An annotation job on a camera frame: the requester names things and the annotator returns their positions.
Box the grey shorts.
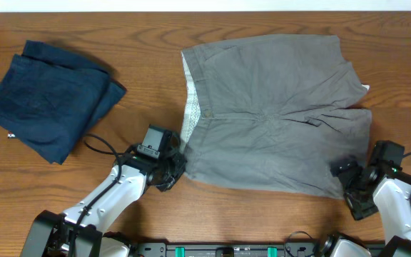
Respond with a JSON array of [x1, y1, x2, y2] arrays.
[[181, 34, 372, 198]]

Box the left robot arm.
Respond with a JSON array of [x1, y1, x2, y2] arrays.
[[21, 126, 187, 256]]

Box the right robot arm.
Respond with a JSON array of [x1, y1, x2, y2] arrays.
[[313, 159, 411, 257]]

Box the folded navy blue garment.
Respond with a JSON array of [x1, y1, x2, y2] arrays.
[[0, 41, 126, 164]]

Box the left black cable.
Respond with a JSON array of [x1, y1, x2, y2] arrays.
[[68, 133, 128, 257]]

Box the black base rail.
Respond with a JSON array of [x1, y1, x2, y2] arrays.
[[129, 241, 320, 257]]

